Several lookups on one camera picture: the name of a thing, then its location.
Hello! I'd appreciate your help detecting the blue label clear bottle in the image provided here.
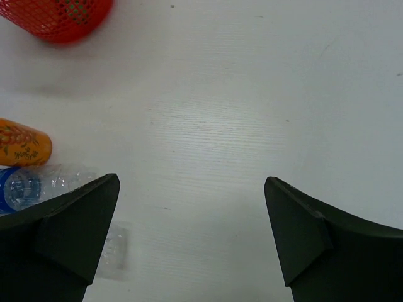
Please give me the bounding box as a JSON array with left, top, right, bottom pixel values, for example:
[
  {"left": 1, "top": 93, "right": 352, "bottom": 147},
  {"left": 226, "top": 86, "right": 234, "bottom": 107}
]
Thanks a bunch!
[{"left": 1, "top": 164, "right": 98, "bottom": 216}]

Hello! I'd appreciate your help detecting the green plastic bottle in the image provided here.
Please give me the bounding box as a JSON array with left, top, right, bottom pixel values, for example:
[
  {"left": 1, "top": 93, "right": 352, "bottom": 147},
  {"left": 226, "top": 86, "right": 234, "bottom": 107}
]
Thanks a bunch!
[{"left": 61, "top": 0, "right": 89, "bottom": 25}]

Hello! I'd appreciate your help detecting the orange juice bottle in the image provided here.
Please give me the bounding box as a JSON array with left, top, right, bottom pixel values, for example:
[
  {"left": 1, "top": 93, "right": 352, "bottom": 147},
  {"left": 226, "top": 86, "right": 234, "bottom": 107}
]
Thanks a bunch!
[{"left": 0, "top": 118, "right": 52, "bottom": 167}]

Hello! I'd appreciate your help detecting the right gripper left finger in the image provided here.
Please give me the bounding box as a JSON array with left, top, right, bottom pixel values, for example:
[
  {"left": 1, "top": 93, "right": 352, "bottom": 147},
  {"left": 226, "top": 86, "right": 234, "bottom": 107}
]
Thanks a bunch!
[{"left": 1, "top": 174, "right": 120, "bottom": 302}]

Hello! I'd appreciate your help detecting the red mesh plastic bin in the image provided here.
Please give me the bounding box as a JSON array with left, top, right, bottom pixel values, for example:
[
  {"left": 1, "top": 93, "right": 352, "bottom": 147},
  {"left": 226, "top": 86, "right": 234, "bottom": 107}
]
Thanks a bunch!
[{"left": 1, "top": 0, "right": 114, "bottom": 44}]

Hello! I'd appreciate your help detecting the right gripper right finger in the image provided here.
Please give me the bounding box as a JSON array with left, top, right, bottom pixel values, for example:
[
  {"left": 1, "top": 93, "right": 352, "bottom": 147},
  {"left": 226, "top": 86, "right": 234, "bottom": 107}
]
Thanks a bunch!
[{"left": 264, "top": 177, "right": 402, "bottom": 302}]

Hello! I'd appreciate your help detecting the clear plastic bottle white cap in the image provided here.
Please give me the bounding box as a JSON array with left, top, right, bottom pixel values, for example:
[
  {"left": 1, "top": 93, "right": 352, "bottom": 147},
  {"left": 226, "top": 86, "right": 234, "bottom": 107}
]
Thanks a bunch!
[{"left": 95, "top": 221, "right": 131, "bottom": 281}]

